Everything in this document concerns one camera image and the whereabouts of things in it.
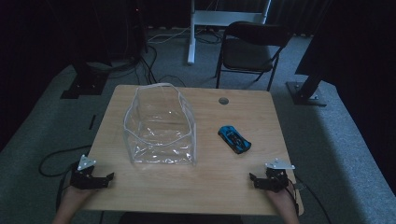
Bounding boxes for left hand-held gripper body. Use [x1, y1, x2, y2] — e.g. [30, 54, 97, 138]
[69, 154, 108, 190]

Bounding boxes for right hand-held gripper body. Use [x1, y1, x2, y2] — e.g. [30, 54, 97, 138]
[258, 158, 296, 191]

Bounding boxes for blue toy car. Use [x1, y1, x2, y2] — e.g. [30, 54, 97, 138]
[217, 125, 252, 155]

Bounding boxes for clear plastic zipper bag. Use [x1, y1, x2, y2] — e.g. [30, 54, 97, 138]
[122, 82, 198, 166]

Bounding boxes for person's left hand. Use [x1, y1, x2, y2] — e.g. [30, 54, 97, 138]
[60, 186, 97, 213]

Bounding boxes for person's right hand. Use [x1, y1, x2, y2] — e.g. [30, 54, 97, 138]
[265, 183, 298, 216]

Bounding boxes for person's dark clothing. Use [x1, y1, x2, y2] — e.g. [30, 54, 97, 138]
[118, 212, 245, 224]

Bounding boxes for black folding chair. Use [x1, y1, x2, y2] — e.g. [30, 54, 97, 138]
[214, 21, 293, 92]

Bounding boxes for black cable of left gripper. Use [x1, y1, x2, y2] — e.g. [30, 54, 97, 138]
[38, 144, 93, 178]

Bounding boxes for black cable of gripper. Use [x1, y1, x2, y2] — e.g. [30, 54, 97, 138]
[288, 174, 332, 224]
[38, 144, 93, 178]

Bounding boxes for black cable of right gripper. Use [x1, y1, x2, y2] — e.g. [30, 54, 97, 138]
[288, 174, 332, 224]

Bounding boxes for black stand with base plate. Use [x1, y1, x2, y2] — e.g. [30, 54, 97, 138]
[286, 69, 328, 107]
[60, 60, 110, 100]

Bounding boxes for black floor cables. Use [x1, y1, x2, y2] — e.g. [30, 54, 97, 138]
[108, 45, 188, 88]

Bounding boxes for white floor cable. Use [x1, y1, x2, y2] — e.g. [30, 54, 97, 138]
[147, 26, 191, 44]

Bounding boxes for white metal desk frame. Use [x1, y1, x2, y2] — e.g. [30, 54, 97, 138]
[186, 0, 273, 65]

